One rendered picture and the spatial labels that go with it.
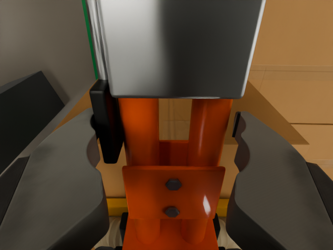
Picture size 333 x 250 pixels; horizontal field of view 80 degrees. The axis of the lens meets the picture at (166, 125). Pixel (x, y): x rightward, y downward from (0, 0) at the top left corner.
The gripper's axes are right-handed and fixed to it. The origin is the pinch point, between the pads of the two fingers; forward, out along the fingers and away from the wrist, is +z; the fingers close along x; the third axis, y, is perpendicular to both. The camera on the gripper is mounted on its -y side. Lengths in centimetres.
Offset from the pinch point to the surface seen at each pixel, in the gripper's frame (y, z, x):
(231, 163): 16.2, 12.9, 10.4
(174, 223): 12.1, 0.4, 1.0
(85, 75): 35, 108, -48
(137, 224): 9.6, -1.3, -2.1
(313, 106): 26, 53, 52
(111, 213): 26.1, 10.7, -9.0
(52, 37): 14, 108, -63
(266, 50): 7, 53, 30
